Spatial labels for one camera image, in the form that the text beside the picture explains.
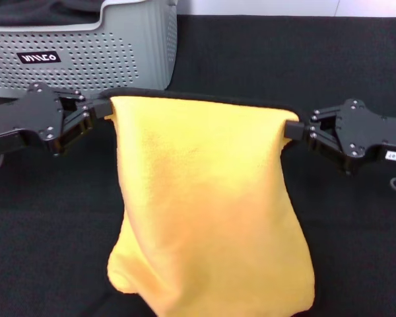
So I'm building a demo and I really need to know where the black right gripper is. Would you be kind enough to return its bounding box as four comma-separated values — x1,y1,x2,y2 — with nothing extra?
283,98,396,176

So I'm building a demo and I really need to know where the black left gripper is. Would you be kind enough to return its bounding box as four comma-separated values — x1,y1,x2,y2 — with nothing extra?
0,82,113,158

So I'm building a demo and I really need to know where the yellow and grey towel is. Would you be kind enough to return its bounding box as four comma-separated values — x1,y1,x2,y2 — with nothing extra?
95,87,317,317

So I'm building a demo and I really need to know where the grey perforated storage box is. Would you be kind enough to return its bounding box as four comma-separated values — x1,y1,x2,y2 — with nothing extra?
0,0,179,100

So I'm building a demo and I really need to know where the dark cloth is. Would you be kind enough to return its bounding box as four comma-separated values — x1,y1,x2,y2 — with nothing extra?
0,0,103,24

